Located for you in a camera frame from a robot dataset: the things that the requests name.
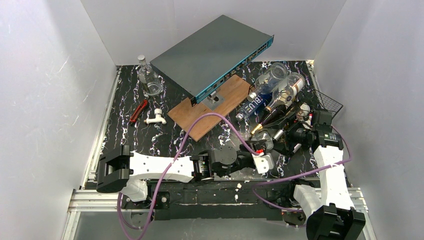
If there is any clear gold label liquor bottle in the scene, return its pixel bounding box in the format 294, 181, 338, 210
252, 129, 274, 150

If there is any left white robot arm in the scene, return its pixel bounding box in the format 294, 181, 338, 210
96, 145, 274, 202

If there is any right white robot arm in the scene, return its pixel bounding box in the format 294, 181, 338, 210
270, 109, 366, 240

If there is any silver capped dark wine bottle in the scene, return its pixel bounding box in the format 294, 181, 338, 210
272, 128, 288, 143

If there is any dark bottle brown label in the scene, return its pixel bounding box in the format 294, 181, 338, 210
287, 102, 311, 122

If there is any gold capped wine bottle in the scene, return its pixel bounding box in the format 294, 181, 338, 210
250, 105, 287, 137

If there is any blue square bottle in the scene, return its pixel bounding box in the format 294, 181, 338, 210
235, 94, 272, 122

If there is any clear bottle black gold label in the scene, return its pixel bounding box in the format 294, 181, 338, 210
264, 72, 305, 114

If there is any clear silver capped bottle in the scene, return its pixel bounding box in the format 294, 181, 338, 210
247, 62, 289, 101

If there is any clear round glass bottle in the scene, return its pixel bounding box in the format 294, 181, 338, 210
137, 54, 164, 97

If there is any wooden board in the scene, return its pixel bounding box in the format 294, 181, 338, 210
167, 75, 251, 131

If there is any white plastic faucet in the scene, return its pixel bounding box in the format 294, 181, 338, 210
143, 108, 167, 125

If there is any red utility knife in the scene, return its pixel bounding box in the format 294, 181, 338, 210
129, 99, 149, 124

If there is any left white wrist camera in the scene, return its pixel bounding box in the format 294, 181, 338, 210
252, 152, 275, 174

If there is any black wire wine rack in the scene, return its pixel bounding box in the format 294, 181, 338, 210
314, 89, 344, 118

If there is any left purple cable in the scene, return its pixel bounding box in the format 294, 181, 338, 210
116, 112, 264, 240

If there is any metal switch stand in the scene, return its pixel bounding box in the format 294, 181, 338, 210
202, 92, 225, 111

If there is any teal network switch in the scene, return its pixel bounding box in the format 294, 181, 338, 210
150, 15, 274, 106

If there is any aluminium frame rail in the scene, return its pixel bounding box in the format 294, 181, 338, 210
61, 66, 122, 240

